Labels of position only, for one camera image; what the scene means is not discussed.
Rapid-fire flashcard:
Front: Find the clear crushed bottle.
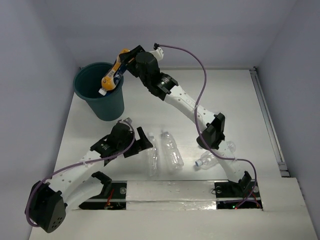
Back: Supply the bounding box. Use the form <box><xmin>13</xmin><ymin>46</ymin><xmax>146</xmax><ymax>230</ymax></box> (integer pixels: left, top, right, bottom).
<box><xmin>146</xmin><ymin>132</ymin><xmax>160</xmax><ymax>178</ymax></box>
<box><xmin>160</xmin><ymin>130</ymin><xmax>184</xmax><ymax>173</ymax></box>

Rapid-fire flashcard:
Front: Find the orange juice bottle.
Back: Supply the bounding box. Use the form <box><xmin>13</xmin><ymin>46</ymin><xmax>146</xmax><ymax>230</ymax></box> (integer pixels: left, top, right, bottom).
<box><xmin>98</xmin><ymin>48</ymin><xmax>130</xmax><ymax>96</ymax></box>

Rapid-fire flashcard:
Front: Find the clear bottle blue cap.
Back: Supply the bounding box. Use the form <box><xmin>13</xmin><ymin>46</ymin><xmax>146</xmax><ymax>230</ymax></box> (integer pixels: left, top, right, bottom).
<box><xmin>195</xmin><ymin>141</ymin><xmax>237</xmax><ymax>170</ymax></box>

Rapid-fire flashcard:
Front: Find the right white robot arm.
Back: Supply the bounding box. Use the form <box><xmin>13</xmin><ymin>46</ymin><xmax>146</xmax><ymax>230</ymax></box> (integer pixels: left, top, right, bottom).
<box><xmin>118</xmin><ymin>44</ymin><xmax>257</xmax><ymax>196</ymax></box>

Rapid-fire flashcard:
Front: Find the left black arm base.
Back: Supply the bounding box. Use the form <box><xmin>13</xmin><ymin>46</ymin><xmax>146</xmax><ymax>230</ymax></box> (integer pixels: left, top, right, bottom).
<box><xmin>78</xmin><ymin>171</ymin><xmax>127</xmax><ymax>210</ymax></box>

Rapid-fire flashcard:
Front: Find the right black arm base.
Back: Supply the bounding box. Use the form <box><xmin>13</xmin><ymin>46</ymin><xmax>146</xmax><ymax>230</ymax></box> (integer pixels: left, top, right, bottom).
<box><xmin>211</xmin><ymin>171</ymin><xmax>263</xmax><ymax>210</ymax></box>

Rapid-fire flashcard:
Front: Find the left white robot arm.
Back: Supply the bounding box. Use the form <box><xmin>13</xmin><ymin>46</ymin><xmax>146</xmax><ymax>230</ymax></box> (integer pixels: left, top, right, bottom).
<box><xmin>24</xmin><ymin>118</ymin><xmax>153</xmax><ymax>233</ymax></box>

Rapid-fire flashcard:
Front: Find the dark green plastic bin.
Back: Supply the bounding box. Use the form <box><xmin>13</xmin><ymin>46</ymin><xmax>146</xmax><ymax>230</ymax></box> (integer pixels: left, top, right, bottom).
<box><xmin>73</xmin><ymin>62</ymin><xmax>125</xmax><ymax>122</ymax></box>

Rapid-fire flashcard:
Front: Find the silver tape strip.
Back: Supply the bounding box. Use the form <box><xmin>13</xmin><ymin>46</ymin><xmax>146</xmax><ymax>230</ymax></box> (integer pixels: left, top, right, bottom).
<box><xmin>125</xmin><ymin>180</ymin><xmax>217</xmax><ymax>211</ymax></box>

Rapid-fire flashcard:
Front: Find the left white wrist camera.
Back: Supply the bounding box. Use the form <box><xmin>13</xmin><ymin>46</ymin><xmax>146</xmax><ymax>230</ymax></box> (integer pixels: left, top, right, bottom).
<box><xmin>118</xmin><ymin>117</ymin><xmax>132</xmax><ymax>125</ymax></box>

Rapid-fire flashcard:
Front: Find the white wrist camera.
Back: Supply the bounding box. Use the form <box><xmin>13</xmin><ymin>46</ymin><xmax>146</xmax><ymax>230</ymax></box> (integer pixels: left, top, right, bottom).
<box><xmin>149</xmin><ymin>43</ymin><xmax>164</xmax><ymax>61</ymax></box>
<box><xmin>118</xmin><ymin>117</ymin><xmax>132</xmax><ymax>125</ymax></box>

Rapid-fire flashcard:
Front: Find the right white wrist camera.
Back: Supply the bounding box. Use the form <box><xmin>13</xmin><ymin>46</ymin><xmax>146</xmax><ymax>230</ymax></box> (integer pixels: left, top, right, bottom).
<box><xmin>149</xmin><ymin>43</ymin><xmax>164</xmax><ymax>61</ymax></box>

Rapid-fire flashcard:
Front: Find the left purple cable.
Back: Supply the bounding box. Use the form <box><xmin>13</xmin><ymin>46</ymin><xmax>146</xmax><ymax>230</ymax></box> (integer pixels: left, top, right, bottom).
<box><xmin>24</xmin><ymin>119</ymin><xmax>136</xmax><ymax>221</ymax></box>

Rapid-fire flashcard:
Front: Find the purple cable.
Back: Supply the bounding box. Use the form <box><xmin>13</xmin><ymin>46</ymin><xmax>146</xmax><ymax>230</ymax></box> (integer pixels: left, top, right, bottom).
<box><xmin>24</xmin><ymin>119</ymin><xmax>136</xmax><ymax>221</ymax></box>
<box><xmin>154</xmin><ymin>42</ymin><xmax>258</xmax><ymax>210</ymax></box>

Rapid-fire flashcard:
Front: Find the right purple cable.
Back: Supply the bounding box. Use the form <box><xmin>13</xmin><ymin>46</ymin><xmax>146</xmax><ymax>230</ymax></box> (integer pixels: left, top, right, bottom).
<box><xmin>154</xmin><ymin>42</ymin><xmax>258</xmax><ymax>210</ymax></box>

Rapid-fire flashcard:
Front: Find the metal side rail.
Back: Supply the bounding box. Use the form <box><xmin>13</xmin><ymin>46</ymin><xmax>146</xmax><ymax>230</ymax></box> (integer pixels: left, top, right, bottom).
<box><xmin>249</xmin><ymin>67</ymin><xmax>291</xmax><ymax>178</ymax></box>

